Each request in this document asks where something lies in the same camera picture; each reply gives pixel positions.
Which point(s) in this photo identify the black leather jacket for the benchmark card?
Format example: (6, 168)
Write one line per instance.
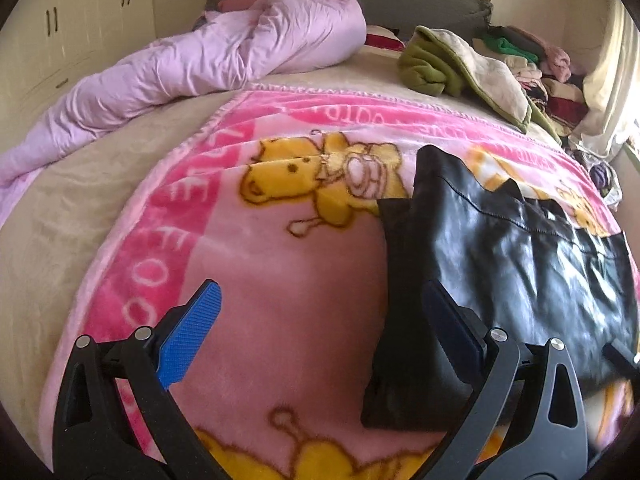
(518, 263)

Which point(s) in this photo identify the cream window curtain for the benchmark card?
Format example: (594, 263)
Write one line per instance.
(611, 90)

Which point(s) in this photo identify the beige bed sheet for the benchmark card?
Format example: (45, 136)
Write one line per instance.
(53, 234)

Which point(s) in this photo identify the pink cartoon bear blanket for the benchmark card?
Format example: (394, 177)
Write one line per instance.
(275, 199)

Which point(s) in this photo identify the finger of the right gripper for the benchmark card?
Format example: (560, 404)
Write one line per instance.
(623, 360)

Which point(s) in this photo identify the cream wardrobe with handles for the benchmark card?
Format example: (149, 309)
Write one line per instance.
(49, 45)

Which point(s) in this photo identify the green and cream fleece garment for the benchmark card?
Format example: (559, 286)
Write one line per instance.
(437, 61)

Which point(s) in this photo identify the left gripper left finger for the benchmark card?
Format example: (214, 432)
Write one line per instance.
(115, 417)

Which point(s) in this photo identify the red striped pillow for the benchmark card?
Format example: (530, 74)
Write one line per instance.
(383, 38)

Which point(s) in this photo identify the pile of folded clothes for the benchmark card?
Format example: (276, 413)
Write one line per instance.
(547, 74)

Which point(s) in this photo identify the lilac quilted duvet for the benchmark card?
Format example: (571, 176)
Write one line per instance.
(232, 49)

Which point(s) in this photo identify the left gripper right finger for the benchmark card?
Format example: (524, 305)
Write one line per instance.
(525, 418)

